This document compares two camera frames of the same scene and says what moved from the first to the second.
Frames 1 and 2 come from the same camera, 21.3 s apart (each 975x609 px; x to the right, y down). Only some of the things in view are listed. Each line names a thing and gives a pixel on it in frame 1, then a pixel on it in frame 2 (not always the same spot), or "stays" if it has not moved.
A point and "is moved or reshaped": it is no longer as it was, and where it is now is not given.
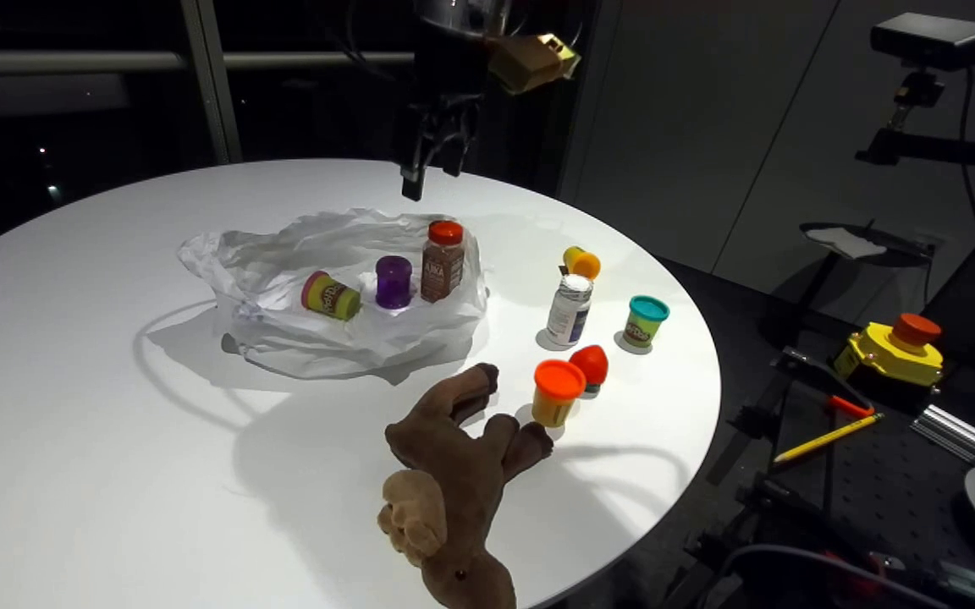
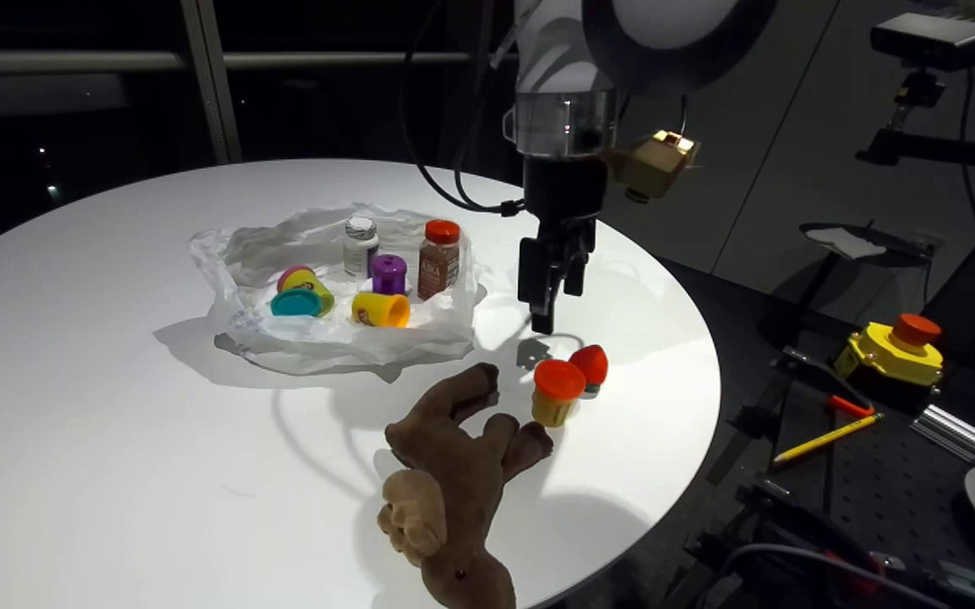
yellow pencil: (832, 439) stays
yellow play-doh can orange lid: (581, 263) is moved or reshaped
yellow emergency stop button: (901, 350) stays
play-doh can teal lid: (641, 322) -> (295, 304)
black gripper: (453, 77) -> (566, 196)
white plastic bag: (344, 294) stays
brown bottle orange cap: (442, 259) stays
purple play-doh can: (395, 279) stays
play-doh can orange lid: (556, 391) stays
